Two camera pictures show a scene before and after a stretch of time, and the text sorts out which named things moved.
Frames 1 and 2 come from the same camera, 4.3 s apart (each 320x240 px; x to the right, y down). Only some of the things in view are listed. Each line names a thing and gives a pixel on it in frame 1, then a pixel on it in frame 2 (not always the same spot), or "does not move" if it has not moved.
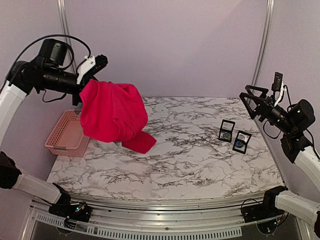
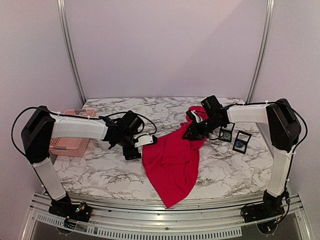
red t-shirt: [112, 112] -> [171, 162]
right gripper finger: [254, 99] -> [193, 132]
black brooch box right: [241, 142] does not move
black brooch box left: [226, 130] does not move
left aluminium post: [64, 21] does not move
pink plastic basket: [67, 138] does not move
